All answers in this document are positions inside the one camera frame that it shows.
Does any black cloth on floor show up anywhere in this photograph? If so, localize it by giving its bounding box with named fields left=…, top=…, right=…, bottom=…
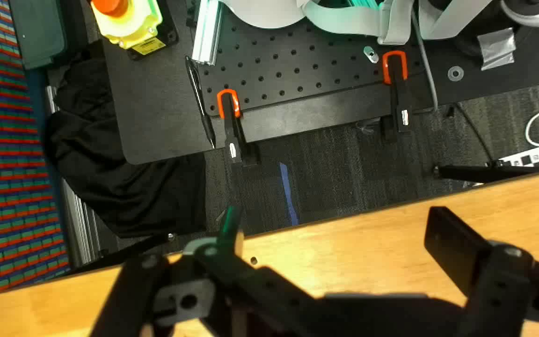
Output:
left=44, top=59, right=206, bottom=239

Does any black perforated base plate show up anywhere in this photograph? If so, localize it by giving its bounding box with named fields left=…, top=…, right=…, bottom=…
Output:
left=188, top=12, right=539, bottom=149

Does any orange black clamp left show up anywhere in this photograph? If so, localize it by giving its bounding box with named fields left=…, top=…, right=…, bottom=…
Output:
left=216, top=89, right=246, bottom=164

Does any orange black clamp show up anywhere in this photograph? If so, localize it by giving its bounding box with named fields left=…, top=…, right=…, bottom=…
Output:
left=380, top=49, right=410, bottom=134
left=216, top=89, right=246, bottom=164

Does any yellow emergency stop button box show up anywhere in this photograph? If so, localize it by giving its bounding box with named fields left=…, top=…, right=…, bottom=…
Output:
left=90, top=0, right=167, bottom=57

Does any white power strip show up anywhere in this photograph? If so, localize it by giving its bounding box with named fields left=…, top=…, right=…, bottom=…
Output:
left=502, top=147, right=539, bottom=167

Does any orange black clamp right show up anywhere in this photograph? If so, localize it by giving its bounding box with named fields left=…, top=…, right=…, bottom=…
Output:
left=380, top=49, right=410, bottom=134

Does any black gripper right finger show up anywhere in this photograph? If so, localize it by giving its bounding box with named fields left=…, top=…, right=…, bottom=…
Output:
left=423, top=207, right=539, bottom=337

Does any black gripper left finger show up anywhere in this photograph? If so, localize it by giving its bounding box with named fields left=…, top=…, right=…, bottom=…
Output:
left=88, top=254, right=319, bottom=337

